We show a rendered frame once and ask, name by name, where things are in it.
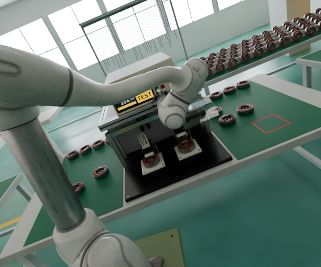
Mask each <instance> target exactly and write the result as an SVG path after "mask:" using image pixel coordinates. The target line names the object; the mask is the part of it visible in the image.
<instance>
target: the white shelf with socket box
mask: <svg viewBox="0 0 321 267"><path fill-rule="evenodd" d="M63 108H64V107H58V106H56V107H54V108H51V109H49V110H46V111H44V112H41V113H40V114H39V116H38V118H39V120H40V122H41V124H42V126H45V125H48V124H50V123H52V122H53V120H54V119H55V118H56V116H57V115H58V114H59V112H60V111H61V110H62V109H63ZM44 130H45V128H44ZM45 132H46V134H47V136H48V138H49V140H50V142H51V144H52V146H53V148H54V150H55V152H56V154H57V156H58V158H59V160H62V159H64V158H65V156H66V155H65V154H63V153H62V152H61V150H60V149H59V147H58V146H57V145H56V143H55V142H54V141H53V139H52V138H51V137H50V136H49V134H48V133H47V131H46V130H45Z"/></svg>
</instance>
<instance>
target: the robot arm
mask: <svg viewBox="0 0 321 267"><path fill-rule="evenodd" d="M207 76H208V65H207V64H206V63H205V62H204V61H203V60H201V59H200V58H197V57H195V58H191V59H189V60H188V61H187V62H186V63H185V64H184V65H179V66H176V67H172V66H167V67H161V68H158V69H154V70H151V71H149V72H146V73H143V74H141V75H138V76H135V77H132V78H129V79H126V80H124V81H121V82H118V83H114V84H100V83H97V82H95V81H93V80H91V79H89V78H87V77H85V76H83V75H81V74H79V73H77V72H76V71H74V70H72V69H70V68H68V67H66V66H63V65H61V64H59V63H57V62H55V61H52V60H50V59H48V58H45V57H42V56H39V55H36V54H33V53H30V52H27V51H24V50H21V49H17V48H13V47H9V46H6V45H2V44H0V134H1V136H2V138H3V139H4V141H5V143H6V144H7V146H8V148H9V149H10V151H11V153H12V154H13V156H14V158H15V159H16V161H17V163H18V164H19V166H20V168H21V169H22V171H23V173H24V174H25V176H26V178H27V179H28V181H29V182H30V184H31V186H32V187H33V189H34V191H35V193H36V194H37V196H38V198H39V199H40V201H41V202H42V204H43V206H44V207H45V209H46V211H47V213H48V214H49V216H50V218H51V219H52V221H53V223H54V224H55V228H54V230H53V234H52V237H53V240H54V242H55V244H56V250H57V253H58V254H59V256H60V257H61V259H62V260H63V261H64V262H65V263H66V264H67V265H68V266H69V267H163V262H164V260H163V258H162V256H160V255H157V256H155V257H154V258H152V259H148V258H146V256H145V254H144V253H143V252H142V251H141V249H140V248H139V247H138V246H137V245H136V244H135V243H134V242H133V241H131V240H130V239H129V238H127V237H125V236H123V235H121V234H112V233H111V232H109V231H108V230H107V229H106V227H105V226H104V225H103V223H102V222H101V221H100V220H99V218H98V217H97V215H96V214H95V212H94V211H93V210H92V209H89V208H83V206H82V204H81V202H80V200H79V198H78V196H77V194H76V192H75V190H74V188H73V186H72V184H71V182H70V180H69V178H68V176H67V174H66V172H65V170H64V168H63V166H62V164H61V162H60V160H59V158H58V156H57V154H56V152H55V150H54V148H53V146H52V144H51V142H50V140H49V138H48V136H47V134H46V132H45V130H44V128H43V126H42V124H41V122H40V120H39V118H38V116H39V114H40V108H39V106H58V107H71V106H93V107H97V106H110V105H115V104H119V103H121V102H124V101H127V100H129V99H131V98H133V97H135V96H137V95H140V94H142V93H144V92H147V91H149V90H151V89H152V88H155V87H157V86H159V85H162V84H164V83H169V85H170V87H171V90H170V91H164V92H163V91H160V90H159V89H157V92H156V95H154V97H153V100H152V101H151V104H152V106H155V105H157V109H158V116H159V118H160V120H161V122H162V123H163V125H164V126H166V127H168V128H170V129H173V130H175V129H178V128H180V127H182V125H183V124H184V121H185V116H186V112H187V110H188V108H189V106H190V104H191V102H192V101H193V100H194V99H195V98H196V96H197V95H198V93H199V92H200V90H201V89H202V87H203V85H204V83H205V81H206V79H207ZM157 98H158V99H157Z"/></svg>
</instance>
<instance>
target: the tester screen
mask: <svg viewBox="0 0 321 267"><path fill-rule="evenodd" d="M152 98H153V97H152ZM152 98H149V99H147V100H150V99H152ZM129 100H130V102H129V103H132V102H134V101H135V102H136V104H134V105H131V106H129V107H127V108H124V109H122V110H118V108H120V107H122V106H124V105H127V104H129V103H126V104H124V105H121V104H120V103H119V104H115V107H116V109H117V111H118V112H121V111H123V110H125V109H128V108H130V107H132V106H135V105H137V104H140V103H142V102H145V101H147V100H145V101H142V102H140V103H138V101H137V99H136V97H133V98H131V99H129Z"/></svg>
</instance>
